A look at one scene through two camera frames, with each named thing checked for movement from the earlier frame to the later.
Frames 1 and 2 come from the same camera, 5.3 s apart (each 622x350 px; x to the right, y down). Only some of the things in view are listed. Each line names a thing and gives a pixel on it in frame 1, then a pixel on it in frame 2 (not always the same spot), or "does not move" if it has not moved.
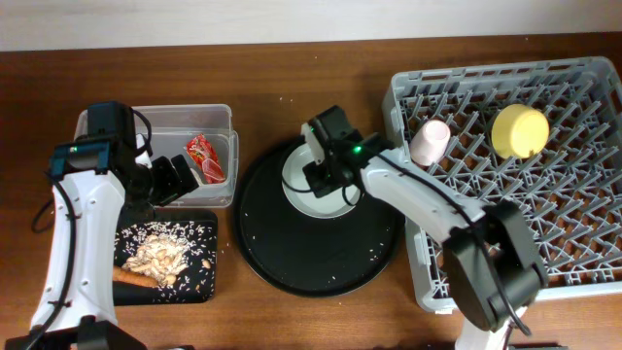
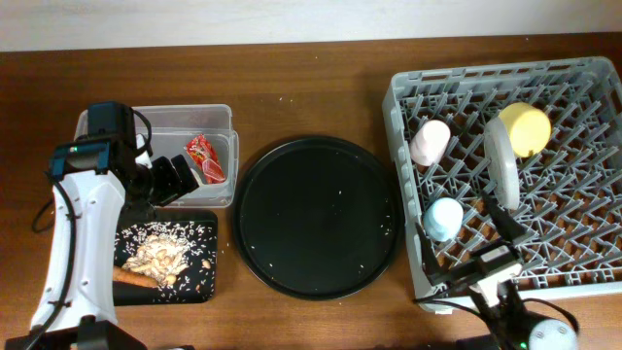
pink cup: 430,143 does not move
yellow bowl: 519,132 does not move
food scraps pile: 161,256 does not move
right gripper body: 329,171 → 462,276
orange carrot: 124,275 does not move
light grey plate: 301,192 → 501,157
